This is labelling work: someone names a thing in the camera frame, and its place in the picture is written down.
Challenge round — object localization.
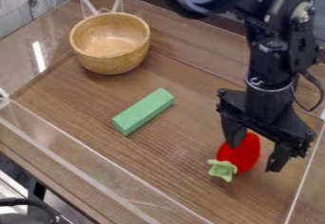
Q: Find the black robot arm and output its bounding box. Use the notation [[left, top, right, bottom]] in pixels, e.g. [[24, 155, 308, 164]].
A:
[[165, 0, 324, 172]]

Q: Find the wooden bowl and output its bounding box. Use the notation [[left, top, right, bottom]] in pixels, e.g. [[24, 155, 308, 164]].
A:
[[68, 12, 151, 75]]

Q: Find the black cable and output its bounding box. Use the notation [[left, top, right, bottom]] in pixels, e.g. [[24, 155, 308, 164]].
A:
[[0, 197, 59, 224]]

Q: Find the red plush strawberry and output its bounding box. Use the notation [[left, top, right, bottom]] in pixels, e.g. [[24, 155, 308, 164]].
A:
[[207, 133, 262, 182]]

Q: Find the clear acrylic tray wall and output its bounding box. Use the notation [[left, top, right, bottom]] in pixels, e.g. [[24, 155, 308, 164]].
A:
[[0, 0, 325, 224]]

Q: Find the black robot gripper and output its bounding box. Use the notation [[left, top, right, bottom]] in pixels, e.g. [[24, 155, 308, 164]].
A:
[[217, 88, 316, 173]]

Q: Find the green rectangular block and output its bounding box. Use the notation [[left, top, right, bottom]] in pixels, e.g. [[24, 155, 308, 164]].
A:
[[112, 87, 175, 136]]

